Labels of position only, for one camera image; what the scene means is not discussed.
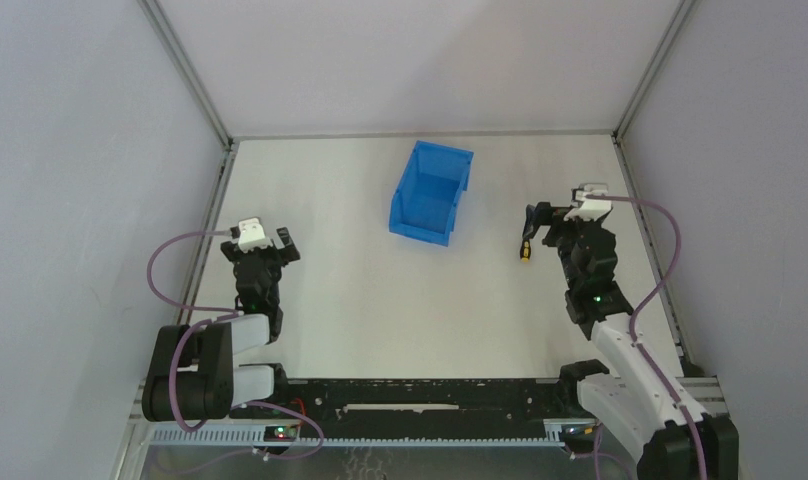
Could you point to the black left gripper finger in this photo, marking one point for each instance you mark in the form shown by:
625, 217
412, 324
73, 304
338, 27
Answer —
230, 250
288, 252

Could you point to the blue plastic bin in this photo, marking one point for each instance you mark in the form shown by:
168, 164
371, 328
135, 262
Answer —
425, 202

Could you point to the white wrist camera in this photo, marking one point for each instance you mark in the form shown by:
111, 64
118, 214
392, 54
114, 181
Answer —
252, 235
588, 202

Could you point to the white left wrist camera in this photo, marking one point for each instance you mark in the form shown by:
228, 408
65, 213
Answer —
252, 235

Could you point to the aluminium frame rail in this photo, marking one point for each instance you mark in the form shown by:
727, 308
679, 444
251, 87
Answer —
219, 172
673, 31

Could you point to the black yellow screwdriver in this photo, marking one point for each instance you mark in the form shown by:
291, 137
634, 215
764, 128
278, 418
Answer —
525, 248

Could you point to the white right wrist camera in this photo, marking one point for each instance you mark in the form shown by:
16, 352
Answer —
588, 202

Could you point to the slotted grey cable duct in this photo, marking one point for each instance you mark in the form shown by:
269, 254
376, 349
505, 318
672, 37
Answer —
418, 434

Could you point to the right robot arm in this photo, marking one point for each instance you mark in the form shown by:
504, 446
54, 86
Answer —
668, 433

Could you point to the small green-lit circuit board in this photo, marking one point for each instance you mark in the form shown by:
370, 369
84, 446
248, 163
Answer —
281, 434

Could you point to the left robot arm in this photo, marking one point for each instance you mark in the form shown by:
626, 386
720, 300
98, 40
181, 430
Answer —
193, 375

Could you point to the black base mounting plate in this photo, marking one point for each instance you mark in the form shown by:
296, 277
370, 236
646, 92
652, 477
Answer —
396, 401

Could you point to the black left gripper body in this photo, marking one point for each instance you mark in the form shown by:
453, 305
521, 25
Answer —
259, 254

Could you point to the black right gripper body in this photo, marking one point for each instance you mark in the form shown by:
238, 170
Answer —
557, 225

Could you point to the aluminium frame rail right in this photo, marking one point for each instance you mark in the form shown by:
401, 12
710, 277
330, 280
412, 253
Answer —
673, 31

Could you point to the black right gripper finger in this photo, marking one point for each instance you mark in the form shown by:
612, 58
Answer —
603, 217
536, 216

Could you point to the aluminium frame rail left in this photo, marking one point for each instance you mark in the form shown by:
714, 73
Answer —
219, 172

